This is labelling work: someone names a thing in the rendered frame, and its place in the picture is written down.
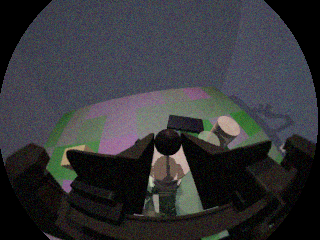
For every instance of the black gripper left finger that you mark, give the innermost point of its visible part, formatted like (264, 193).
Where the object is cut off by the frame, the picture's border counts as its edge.
(129, 169)

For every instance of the pale green cylinder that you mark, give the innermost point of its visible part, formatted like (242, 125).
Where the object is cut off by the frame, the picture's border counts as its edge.
(209, 137)

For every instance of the glass french press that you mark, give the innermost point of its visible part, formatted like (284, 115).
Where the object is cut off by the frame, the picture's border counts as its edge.
(169, 163)

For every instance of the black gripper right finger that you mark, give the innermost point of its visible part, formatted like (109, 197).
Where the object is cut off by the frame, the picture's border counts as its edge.
(213, 167)

